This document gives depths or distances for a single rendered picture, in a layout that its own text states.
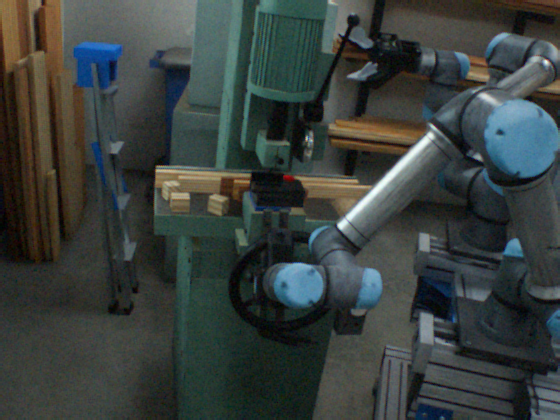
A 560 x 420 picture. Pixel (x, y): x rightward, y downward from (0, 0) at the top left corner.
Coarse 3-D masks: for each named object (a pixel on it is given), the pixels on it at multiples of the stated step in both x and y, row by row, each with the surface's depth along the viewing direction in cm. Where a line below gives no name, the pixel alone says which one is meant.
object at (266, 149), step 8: (264, 136) 160; (256, 144) 167; (264, 144) 155; (272, 144) 154; (280, 144) 155; (288, 144) 156; (256, 152) 167; (264, 152) 155; (272, 152) 155; (280, 152) 155; (288, 152) 156; (264, 160) 156; (272, 160) 156; (288, 160) 158
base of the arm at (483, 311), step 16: (480, 304) 132; (496, 304) 125; (512, 304) 122; (480, 320) 128; (496, 320) 125; (512, 320) 122; (528, 320) 122; (496, 336) 124; (512, 336) 122; (528, 336) 123
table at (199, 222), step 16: (160, 192) 157; (160, 208) 148; (192, 208) 150; (240, 208) 154; (304, 208) 160; (320, 208) 161; (160, 224) 146; (176, 224) 146; (192, 224) 147; (208, 224) 148; (224, 224) 149; (240, 224) 150; (320, 224) 154; (240, 240) 144; (304, 256) 146
